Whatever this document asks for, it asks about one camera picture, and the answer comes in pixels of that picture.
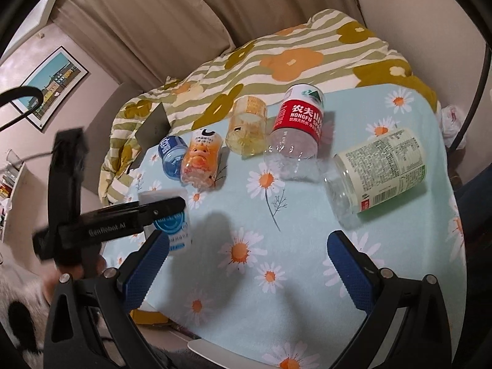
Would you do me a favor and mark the blue plastic cup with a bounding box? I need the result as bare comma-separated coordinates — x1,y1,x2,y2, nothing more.
158,136,188,181

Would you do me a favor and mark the yellow clear cup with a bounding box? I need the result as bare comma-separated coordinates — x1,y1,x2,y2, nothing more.
225,96,267,157

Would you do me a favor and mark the grey headboard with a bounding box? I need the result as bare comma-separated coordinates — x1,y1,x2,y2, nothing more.
82,83,143,196

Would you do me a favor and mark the dark grey laptop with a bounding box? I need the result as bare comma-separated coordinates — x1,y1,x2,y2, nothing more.
135,104,170,152

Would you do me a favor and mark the orange cartoon bottle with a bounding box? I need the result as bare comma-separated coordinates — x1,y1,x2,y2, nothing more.
181,128,223,190

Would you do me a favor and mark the daisy print tablecloth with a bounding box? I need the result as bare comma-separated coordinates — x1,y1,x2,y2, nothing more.
101,83,468,369

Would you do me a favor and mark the green label clear jar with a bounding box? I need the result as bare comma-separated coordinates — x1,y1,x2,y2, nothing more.
323,128,426,222

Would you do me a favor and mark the white plastic bag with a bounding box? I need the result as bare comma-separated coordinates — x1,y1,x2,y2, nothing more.
441,105,465,148

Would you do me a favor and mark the red label water bottle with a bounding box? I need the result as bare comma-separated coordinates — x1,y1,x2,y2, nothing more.
264,83,324,182

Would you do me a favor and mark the beige curtain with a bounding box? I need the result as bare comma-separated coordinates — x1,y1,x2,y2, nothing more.
51,0,363,90

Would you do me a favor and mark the striped floral duvet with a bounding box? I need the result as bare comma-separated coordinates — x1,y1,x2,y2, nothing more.
97,9,440,206

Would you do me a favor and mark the framed wall picture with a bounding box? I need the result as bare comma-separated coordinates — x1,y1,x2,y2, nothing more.
22,47,88,132

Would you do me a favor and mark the black cable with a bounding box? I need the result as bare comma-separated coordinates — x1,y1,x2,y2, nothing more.
447,43,492,153

